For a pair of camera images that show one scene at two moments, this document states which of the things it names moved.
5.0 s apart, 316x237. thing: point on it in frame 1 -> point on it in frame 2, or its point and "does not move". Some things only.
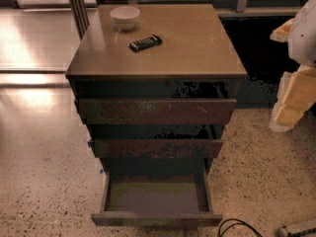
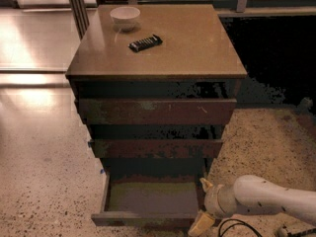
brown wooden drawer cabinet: [154, 86] does not move
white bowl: [124, 17] does not move
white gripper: [304, 37] -> [212, 199]
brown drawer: [156, 148] does not move
